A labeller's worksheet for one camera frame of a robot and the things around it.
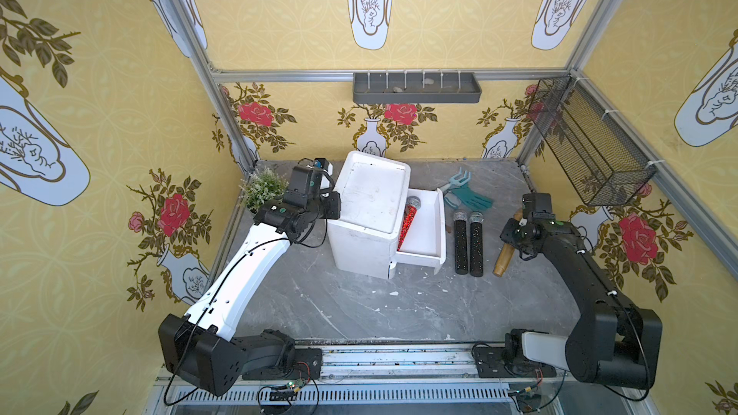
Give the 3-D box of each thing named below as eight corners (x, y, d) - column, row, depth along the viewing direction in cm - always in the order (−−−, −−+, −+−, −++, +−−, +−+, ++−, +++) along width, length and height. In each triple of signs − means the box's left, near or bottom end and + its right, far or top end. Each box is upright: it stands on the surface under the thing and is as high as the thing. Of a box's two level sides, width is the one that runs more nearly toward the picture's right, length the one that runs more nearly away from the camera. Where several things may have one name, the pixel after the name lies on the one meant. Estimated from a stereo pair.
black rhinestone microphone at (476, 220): (469, 275, 91) (472, 271, 88) (469, 216, 105) (471, 210, 103) (483, 278, 90) (486, 273, 87) (481, 218, 104) (483, 212, 102)
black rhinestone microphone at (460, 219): (455, 273, 91) (457, 269, 89) (452, 215, 106) (454, 210, 103) (469, 275, 91) (472, 271, 88) (464, 216, 105) (467, 211, 103)
